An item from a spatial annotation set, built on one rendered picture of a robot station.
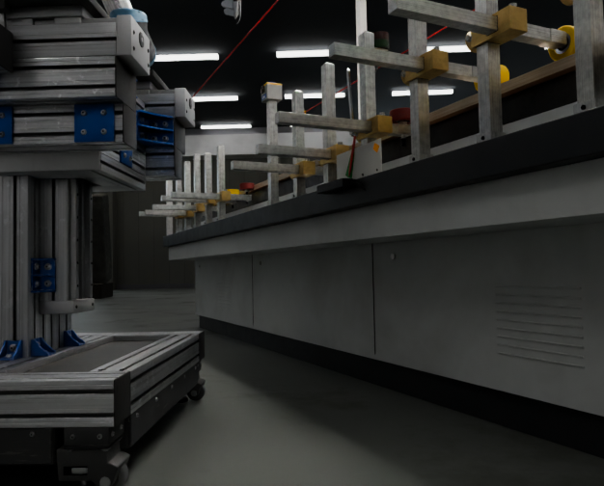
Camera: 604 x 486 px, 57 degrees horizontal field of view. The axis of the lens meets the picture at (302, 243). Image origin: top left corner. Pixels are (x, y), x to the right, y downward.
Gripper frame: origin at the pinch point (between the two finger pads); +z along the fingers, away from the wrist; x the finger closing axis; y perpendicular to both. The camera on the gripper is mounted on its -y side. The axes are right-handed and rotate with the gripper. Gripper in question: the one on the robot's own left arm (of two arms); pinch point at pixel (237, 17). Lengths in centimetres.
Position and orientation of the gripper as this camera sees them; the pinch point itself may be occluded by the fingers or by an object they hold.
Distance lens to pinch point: 212.8
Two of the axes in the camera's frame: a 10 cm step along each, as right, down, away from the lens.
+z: 0.2, 10.0, -0.5
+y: -10.0, 0.2, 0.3
